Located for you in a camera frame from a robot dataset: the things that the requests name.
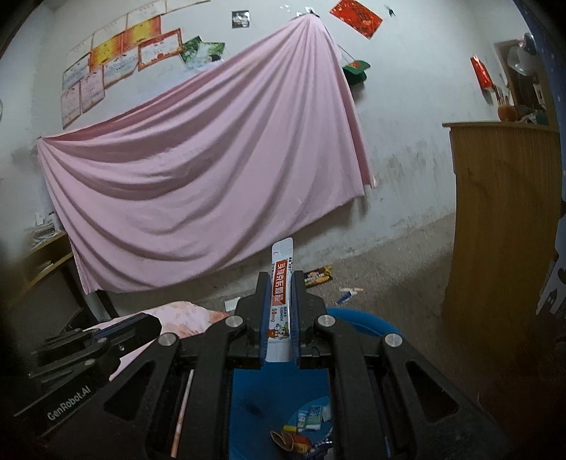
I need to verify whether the red paper poster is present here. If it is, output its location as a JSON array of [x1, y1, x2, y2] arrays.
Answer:
[[329, 0, 384, 40]]

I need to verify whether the wooden cabinet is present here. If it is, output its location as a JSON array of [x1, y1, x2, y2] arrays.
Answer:
[[441, 120, 563, 341]]

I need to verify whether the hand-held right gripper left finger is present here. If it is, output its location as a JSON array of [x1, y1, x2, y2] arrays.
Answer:
[[48, 272, 270, 460]]

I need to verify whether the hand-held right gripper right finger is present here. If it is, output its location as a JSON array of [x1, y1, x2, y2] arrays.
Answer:
[[293, 271, 500, 460]]

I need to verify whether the group of wall certificates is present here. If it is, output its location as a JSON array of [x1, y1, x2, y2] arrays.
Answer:
[[59, 0, 210, 131]]

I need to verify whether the pink hanging cloth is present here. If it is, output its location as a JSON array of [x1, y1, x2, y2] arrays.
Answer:
[[36, 13, 376, 295]]

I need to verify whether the blue plastic bin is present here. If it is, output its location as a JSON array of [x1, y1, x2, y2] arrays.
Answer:
[[229, 309, 401, 460]]

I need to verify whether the floral tablecloth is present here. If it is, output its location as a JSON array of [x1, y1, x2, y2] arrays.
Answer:
[[99, 301, 231, 382]]

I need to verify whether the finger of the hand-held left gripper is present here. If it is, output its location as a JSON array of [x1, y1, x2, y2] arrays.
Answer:
[[31, 331, 112, 369], [91, 312, 162, 350]]

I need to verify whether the green photo print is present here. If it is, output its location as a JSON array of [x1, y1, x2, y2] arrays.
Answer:
[[180, 36, 227, 70]]

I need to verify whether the green red hanging flag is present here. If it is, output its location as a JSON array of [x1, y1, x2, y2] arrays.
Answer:
[[342, 59, 372, 86]]

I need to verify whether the small blue white tube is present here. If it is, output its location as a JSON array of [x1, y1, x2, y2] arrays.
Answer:
[[335, 287, 364, 306]]

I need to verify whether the red hanging packet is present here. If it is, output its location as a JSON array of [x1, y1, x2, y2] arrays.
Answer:
[[470, 55, 496, 93]]

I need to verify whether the wooden shelf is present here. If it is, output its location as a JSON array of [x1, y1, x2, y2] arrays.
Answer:
[[17, 231, 113, 330]]

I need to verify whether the green white crumpled packet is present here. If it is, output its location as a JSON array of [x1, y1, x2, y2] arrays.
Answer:
[[295, 404, 333, 435]]

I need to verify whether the red white stick sachet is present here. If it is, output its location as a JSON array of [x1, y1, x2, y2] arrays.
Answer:
[[265, 237, 295, 364]]

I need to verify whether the pile of papers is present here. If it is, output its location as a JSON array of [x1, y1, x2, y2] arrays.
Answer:
[[25, 211, 66, 245]]

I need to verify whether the red brown wrapper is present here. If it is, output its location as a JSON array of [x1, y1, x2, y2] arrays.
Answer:
[[270, 425, 312, 454]]

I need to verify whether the brown snack wrapper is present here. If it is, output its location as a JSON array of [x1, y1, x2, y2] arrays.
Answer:
[[304, 264, 334, 289]]

